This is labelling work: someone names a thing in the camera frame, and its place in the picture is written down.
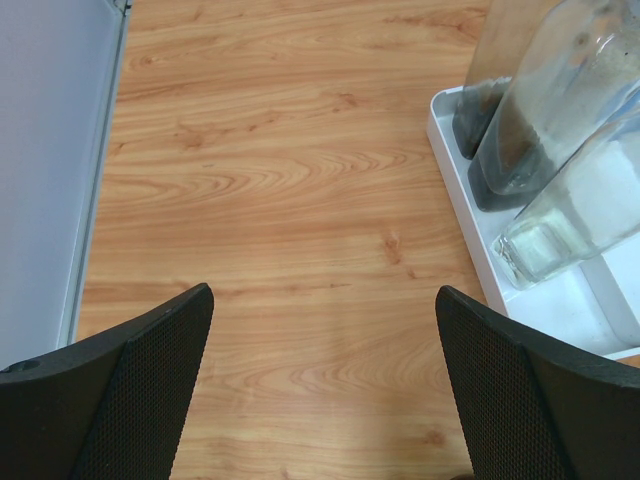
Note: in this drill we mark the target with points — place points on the glass oil bottle dark sauce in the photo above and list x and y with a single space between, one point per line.
580 68

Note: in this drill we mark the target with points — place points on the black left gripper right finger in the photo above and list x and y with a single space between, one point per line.
534 407

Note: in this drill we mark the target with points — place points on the white divided organizer tray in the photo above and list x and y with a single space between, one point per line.
593 305

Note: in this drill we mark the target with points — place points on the clear glass oil bottle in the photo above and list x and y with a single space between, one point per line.
591 205

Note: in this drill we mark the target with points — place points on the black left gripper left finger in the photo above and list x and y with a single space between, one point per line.
111 406

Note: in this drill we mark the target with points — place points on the glass oil bottle brown sauce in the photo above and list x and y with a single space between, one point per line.
508 29

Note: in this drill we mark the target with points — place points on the left aluminium corner post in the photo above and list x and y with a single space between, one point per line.
74 293

